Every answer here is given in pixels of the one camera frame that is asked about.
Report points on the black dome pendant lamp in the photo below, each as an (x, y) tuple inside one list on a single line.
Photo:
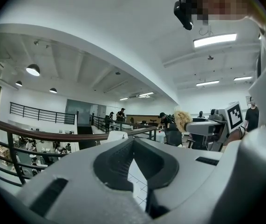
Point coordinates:
[(33, 69), (53, 90), (18, 83)]

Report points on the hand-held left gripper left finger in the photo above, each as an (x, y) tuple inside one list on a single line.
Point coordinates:
[(81, 169)]

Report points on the black head-worn camera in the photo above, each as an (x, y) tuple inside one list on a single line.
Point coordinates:
[(182, 13)]

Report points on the person's right forearm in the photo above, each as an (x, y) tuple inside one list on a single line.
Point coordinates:
[(234, 137)]

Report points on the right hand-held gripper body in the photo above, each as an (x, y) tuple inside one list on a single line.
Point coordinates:
[(234, 118)]

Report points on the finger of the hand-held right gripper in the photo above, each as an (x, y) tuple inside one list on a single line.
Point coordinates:
[(202, 128)]

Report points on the yellow-brown sponge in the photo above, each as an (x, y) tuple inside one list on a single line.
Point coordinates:
[(181, 120)]

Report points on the black office chair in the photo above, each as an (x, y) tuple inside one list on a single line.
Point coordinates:
[(173, 135), (195, 141)]

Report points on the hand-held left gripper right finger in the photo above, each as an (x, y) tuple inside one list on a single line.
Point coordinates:
[(188, 169)]

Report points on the black railing with brown handrail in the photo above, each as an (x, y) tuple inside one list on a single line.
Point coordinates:
[(30, 136)]

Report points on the rectangular ceiling light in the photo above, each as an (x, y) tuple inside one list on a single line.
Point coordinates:
[(243, 78), (124, 99), (146, 94), (207, 83), (214, 40)]

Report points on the glass partition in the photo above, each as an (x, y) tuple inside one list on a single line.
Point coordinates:
[(79, 112)]

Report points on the black stair railing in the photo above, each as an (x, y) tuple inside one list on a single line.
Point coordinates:
[(123, 126)]

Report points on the black balcony railing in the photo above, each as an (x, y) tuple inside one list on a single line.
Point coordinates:
[(42, 113)]

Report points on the person's head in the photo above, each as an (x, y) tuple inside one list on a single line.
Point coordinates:
[(228, 1)]

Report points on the white checkered tablecloth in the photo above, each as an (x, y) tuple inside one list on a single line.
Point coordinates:
[(138, 185)]

